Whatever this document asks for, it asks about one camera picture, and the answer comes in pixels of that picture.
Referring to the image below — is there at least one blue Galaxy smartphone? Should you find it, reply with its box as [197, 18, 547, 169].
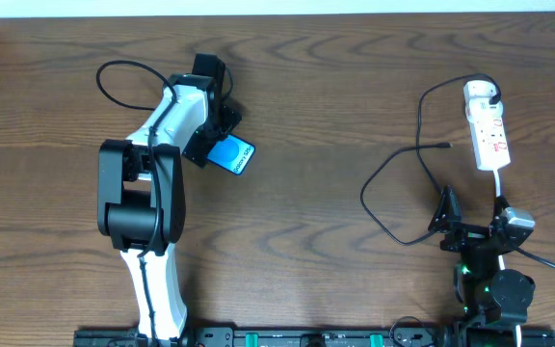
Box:
[207, 134, 255, 175]

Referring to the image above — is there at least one black USB charging cable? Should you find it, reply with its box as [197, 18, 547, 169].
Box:
[359, 73, 502, 247]

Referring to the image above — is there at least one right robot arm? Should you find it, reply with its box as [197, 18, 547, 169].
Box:
[428, 186, 536, 346]

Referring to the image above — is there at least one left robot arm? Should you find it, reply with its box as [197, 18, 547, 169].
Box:
[97, 70, 241, 346]

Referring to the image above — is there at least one white USB charger adapter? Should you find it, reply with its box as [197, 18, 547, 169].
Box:
[463, 80, 503, 123]

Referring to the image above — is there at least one white power strip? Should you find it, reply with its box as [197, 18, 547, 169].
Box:
[465, 99, 511, 172]

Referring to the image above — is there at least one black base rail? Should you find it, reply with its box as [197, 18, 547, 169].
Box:
[72, 327, 555, 347]

